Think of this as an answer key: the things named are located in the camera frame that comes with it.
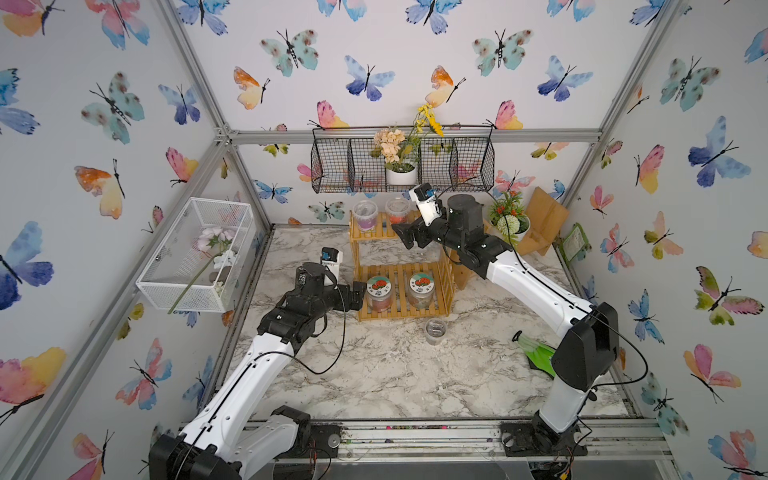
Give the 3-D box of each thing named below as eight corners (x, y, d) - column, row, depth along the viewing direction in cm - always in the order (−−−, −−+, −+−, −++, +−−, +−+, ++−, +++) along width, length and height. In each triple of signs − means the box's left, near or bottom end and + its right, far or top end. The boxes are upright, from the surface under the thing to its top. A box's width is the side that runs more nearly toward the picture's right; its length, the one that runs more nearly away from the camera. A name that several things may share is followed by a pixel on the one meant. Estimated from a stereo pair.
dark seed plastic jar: (426, 345, 91) (427, 337, 87) (425, 326, 95) (426, 318, 91) (445, 345, 91) (447, 337, 87) (443, 326, 95) (445, 318, 91)
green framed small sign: (566, 261, 114) (577, 245, 106) (556, 239, 121) (566, 222, 114) (579, 261, 114) (591, 245, 106) (568, 239, 121) (579, 222, 114)
